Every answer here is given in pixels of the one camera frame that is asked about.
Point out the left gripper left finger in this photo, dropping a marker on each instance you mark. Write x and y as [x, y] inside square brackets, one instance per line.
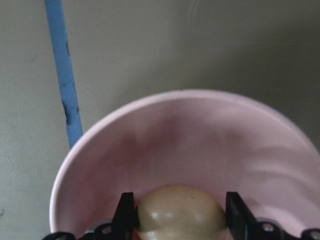
[125, 218]

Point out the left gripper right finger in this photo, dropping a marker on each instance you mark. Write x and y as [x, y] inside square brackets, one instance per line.
[240, 220]

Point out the brown egg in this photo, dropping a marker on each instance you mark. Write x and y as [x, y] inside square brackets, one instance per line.
[180, 212]

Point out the pink bowl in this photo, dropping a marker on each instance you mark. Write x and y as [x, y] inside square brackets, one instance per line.
[216, 141]

